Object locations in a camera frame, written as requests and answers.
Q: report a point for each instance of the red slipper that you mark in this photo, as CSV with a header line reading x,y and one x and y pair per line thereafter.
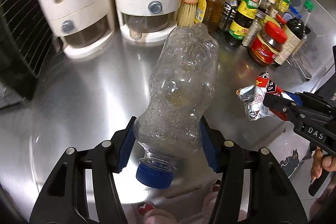
x,y
145,207
216,185

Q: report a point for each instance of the silver foil snack wrapper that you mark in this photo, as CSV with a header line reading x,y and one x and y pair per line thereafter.
x,y
252,96

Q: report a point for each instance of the left red slipper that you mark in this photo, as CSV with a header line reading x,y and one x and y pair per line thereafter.
x,y
145,207

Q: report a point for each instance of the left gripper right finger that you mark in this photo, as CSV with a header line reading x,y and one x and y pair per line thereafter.
x,y
272,197

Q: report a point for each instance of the right red slipper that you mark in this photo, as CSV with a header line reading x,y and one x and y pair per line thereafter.
x,y
216,185

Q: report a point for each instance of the red lid sauce jar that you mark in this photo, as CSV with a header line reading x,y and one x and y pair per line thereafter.
x,y
267,44

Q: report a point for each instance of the green cap bottle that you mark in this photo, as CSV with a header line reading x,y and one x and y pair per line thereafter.
x,y
307,9

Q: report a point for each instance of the person's right hand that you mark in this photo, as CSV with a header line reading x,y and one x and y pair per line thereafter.
x,y
320,163

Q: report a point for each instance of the large yellow oil jar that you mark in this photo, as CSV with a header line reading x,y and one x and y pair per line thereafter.
x,y
209,13

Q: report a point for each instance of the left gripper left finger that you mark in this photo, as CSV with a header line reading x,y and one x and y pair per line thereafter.
x,y
63,195

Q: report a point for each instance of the black cat floor sticker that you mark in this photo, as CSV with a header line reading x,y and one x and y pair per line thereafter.
x,y
290,164

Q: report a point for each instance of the wooden bristle brush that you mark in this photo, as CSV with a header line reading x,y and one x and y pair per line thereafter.
x,y
186,13

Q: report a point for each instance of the clear plastic bottle blue cap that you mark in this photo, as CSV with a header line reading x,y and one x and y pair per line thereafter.
x,y
182,87

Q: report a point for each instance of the green label soy sauce bottle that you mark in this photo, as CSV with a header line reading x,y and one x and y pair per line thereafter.
x,y
245,14

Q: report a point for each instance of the dark bottle cream label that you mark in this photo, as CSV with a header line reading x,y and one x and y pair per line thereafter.
x,y
294,29

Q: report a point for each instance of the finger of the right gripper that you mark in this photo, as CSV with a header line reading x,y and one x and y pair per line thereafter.
x,y
302,99
286,109

